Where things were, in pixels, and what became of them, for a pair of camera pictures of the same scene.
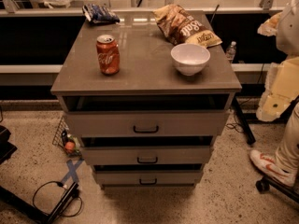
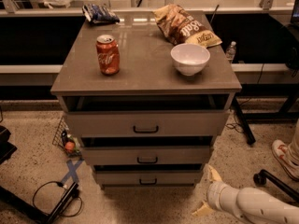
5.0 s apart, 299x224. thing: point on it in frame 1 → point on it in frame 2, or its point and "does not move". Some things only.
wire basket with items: (68, 143) does not move
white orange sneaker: (273, 168) → (281, 152)
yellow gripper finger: (269, 27) → (203, 211)
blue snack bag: (99, 14) does not move
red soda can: (108, 54) does not move
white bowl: (190, 59) does not move
